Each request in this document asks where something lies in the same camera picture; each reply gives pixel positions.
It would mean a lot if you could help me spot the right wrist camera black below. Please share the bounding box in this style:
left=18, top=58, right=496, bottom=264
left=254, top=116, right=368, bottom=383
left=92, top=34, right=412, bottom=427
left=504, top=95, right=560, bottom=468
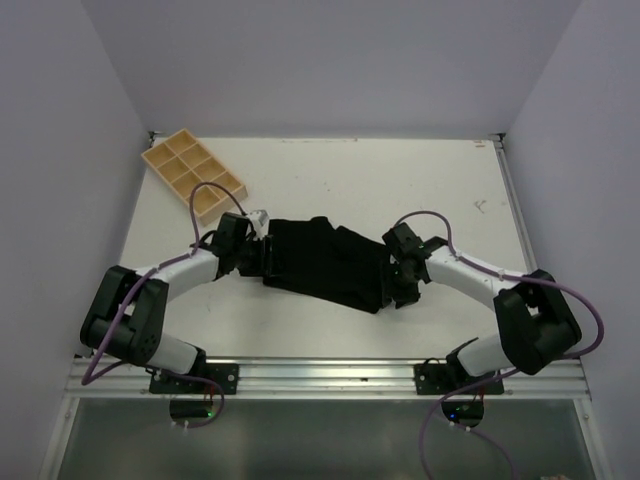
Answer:
left=382, top=223, right=423, bottom=256

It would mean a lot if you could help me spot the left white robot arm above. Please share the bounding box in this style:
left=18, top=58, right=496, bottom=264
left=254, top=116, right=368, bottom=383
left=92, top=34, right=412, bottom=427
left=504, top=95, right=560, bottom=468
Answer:
left=80, top=210, right=269, bottom=393

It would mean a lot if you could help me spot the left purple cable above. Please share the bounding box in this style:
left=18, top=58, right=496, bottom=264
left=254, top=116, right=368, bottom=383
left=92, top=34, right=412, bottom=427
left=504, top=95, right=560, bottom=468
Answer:
left=82, top=182, right=254, bottom=429

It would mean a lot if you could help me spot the purple cable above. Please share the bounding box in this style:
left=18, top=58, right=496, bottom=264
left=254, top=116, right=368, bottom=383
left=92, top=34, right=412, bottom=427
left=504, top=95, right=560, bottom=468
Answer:
left=394, top=210, right=606, bottom=480
left=82, top=182, right=254, bottom=429

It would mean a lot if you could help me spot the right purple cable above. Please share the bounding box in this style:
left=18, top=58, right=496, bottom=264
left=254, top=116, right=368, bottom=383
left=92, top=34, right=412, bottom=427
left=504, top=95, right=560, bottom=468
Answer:
left=394, top=210, right=606, bottom=480

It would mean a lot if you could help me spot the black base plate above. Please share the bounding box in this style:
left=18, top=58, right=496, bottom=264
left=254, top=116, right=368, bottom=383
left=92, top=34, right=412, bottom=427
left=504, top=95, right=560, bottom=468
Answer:
left=413, top=362, right=505, bottom=396
left=149, top=363, right=240, bottom=395

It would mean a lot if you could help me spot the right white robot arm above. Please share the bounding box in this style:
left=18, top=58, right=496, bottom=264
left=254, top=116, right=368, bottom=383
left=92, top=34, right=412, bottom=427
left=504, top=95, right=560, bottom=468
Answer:
left=383, top=223, right=582, bottom=393

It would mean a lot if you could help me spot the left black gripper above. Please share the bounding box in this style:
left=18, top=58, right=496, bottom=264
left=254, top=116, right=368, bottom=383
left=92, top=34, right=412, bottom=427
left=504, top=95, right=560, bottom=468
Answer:
left=233, top=234, right=281, bottom=276

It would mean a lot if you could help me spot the black underwear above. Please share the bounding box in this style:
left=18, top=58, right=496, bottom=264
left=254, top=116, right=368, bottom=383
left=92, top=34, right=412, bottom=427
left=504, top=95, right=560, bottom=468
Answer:
left=268, top=216, right=390, bottom=314

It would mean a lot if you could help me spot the wooden compartment tray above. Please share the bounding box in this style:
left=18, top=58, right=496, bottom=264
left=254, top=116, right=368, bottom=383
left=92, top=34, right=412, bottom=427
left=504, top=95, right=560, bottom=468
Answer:
left=141, top=128, right=249, bottom=226

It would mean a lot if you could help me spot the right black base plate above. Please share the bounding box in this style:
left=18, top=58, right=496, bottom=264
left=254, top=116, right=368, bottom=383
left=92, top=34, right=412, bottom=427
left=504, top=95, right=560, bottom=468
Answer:
left=413, top=362, right=505, bottom=396

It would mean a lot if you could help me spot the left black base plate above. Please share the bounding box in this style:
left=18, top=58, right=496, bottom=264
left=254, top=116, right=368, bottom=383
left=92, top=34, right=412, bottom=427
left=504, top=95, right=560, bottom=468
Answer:
left=149, top=363, right=240, bottom=395

